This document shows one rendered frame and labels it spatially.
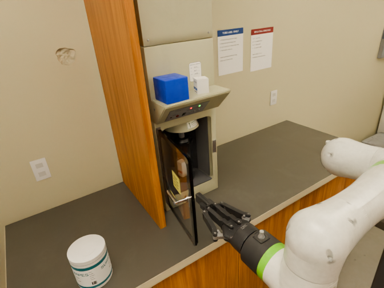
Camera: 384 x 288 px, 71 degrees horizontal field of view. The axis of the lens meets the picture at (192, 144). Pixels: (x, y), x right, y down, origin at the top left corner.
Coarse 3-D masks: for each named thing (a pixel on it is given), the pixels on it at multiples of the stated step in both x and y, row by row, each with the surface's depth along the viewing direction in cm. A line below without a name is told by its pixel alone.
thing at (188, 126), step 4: (196, 120) 131; (180, 124) 125; (184, 124) 126; (188, 124) 126; (192, 124) 127; (196, 124) 130; (168, 128) 128; (172, 128) 126; (176, 128) 126; (180, 128) 125; (184, 128) 126; (188, 128) 126; (192, 128) 127; (172, 132) 126; (176, 132) 126; (180, 132) 125; (184, 132) 126
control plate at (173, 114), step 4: (196, 104) 110; (200, 104) 112; (204, 104) 114; (184, 108) 108; (188, 108) 110; (192, 108) 112; (196, 108) 114; (200, 108) 116; (204, 108) 119; (172, 112) 106; (176, 112) 108; (180, 112) 110; (184, 112) 112; (188, 112) 114; (192, 112) 116; (196, 112) 119; (168, 116) 108; (172, 116) 110; (180, 116) 114; (168, 120) 112
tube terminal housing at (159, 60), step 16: (144, 48) 100; (160, 48) 104; (176, 48) 107; (192, 48) 111; (208, 48) 115; (144, 64) 104; (160, 64) 106; (176, 64) 110; (208, 64) 118; (208, 112) 127; (208, 128) 134; (160, 176) 127
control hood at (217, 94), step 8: (216, 88) 118; (224, 88) 117; (192, 96) 109; (200, 96) 109; (208, 96) 109; (216, 96) 112; (224, 96) 117; (152, 104) 109; (160, 104) 103; (176, 104) 103; (184, 104) 105; (192, 104) 108; (208, 104) 117; (216, 104) 121; (160, 112) 105; (168, 112) 105; (160, 120) 108
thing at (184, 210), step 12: (168, 144) 104; (168, 156) 109; (180, 156) 94; (168, 168) 113; (180, 168) 98; (168, 180) 118; (180, 180) 102; (192, 192) 94; (180, 204) 110; (192, 204) 96; (180, 216) 115; (192, 216) 99; (192, 228) 103; (192, 240) 107
